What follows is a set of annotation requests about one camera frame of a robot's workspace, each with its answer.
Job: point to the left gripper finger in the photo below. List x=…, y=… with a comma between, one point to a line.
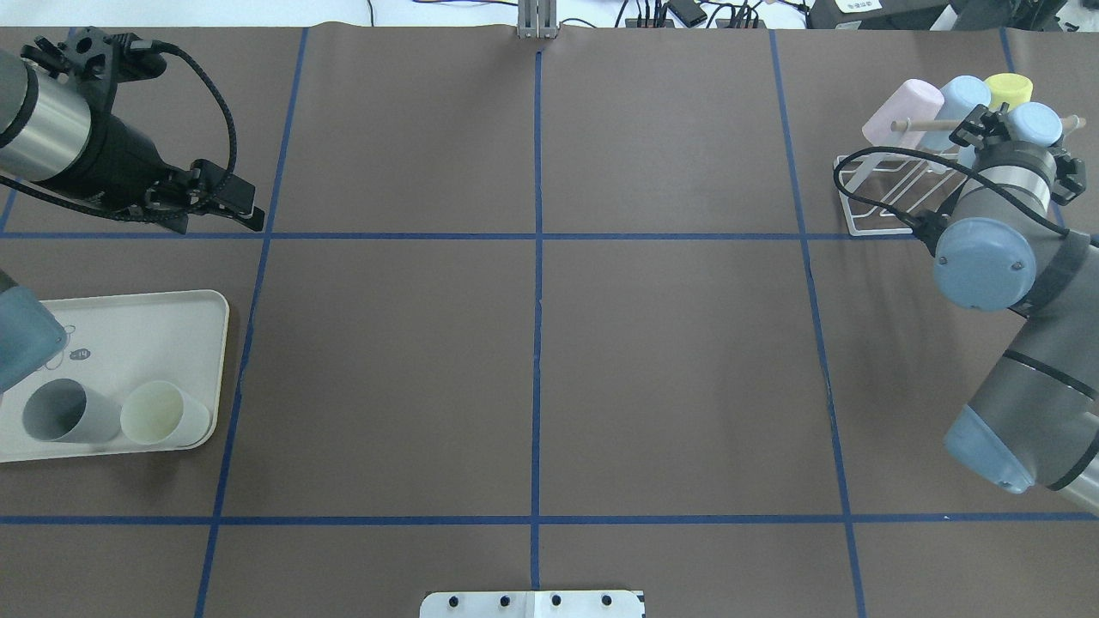
x=175, y=203
x=213, y=183

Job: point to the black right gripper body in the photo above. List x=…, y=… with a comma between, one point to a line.
x=1067, y=177

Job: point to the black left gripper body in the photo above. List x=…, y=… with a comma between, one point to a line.
x=118, y=162

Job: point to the light blue plastic cup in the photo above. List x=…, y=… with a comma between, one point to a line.
x=962, y=95

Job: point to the yellow plastic cup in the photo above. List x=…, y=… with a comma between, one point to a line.
x=1008, y=89

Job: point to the pink plastic cup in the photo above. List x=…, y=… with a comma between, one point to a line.
x=915, y=101

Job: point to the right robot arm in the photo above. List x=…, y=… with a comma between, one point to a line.
x=1032, y=423

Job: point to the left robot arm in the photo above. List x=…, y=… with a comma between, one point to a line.
x=34, y=104

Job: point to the cream white plastic cup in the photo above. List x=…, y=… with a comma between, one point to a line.
x=160, y=414

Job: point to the grey plastic cup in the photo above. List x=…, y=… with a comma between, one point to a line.
x=66, y=411

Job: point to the cream rabbit print tray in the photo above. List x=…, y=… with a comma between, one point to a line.
x=117, y=344

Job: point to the black power adapter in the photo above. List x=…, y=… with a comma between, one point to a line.
x=689, y=12

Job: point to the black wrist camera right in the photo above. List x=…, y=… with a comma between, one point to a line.
x=1070, y=177

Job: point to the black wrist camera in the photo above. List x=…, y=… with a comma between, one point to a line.
x=90, y=54
x=1070, y=177

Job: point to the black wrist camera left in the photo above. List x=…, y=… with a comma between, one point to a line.
x=90, y=54

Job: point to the white wire cup rack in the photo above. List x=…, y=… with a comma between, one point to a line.
x=889, y=179

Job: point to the aluminium frame post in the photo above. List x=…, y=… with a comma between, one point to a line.
x=537, y=19

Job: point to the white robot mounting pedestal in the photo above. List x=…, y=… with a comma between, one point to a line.
x=563, y=603

